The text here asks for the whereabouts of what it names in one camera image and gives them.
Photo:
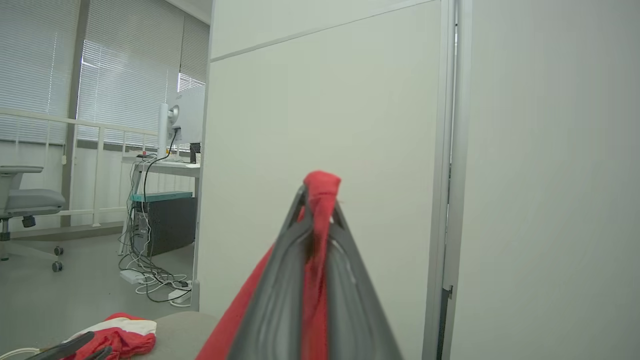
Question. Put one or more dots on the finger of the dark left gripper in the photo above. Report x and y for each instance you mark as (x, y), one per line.
(102, 353)
(65, 346)

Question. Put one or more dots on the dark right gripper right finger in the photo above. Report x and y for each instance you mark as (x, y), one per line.
(350, 300)

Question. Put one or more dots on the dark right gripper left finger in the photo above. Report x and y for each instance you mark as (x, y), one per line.
(280, 300)

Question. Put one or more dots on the red shorts with white stripe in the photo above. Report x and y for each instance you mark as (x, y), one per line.
(130, 340)

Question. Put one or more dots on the red Bulls jersey white sleeves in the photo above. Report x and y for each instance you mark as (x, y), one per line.
(322, 200)

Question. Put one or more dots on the white power strip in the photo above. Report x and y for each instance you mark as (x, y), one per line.
(131, 276)
(179, 295)

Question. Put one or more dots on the black computer tower teal top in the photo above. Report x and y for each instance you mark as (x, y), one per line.
(170, 225)

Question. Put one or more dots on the grey office chair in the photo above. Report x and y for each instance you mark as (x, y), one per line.
(30, 200)

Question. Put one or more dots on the white desk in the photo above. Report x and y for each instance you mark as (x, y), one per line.
(170, 169)

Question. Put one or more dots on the white railing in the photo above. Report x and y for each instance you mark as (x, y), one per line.
(99, 165)

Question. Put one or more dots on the white computer monitor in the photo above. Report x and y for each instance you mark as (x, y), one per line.
(192, 115)

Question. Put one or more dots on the white window blind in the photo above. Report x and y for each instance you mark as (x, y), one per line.
(125, 75)
(195, 55)
(30, 65)

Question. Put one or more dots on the grey partition joint post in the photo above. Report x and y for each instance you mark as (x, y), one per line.
(447, 150)

